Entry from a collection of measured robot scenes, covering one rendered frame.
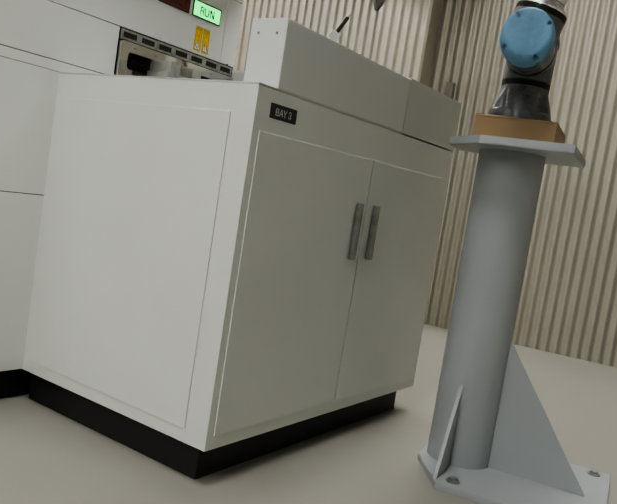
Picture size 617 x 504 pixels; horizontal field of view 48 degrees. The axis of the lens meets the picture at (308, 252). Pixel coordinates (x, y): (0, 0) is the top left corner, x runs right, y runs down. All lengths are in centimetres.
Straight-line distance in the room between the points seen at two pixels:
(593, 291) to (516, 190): 217
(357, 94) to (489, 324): 64
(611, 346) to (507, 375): 210
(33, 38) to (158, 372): 83
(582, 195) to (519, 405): 218
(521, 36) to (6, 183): 122
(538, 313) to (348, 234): 232
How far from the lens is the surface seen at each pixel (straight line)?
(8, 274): 182
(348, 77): 165
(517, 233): 176
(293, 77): 147
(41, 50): 182
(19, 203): 181
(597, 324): 389
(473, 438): 183
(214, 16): 221
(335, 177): 163
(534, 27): 168
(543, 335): 392
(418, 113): 196
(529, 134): 175
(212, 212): 142
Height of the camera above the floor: 62
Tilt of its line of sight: 5 degrees down
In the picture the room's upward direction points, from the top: 9 degrees clockwise
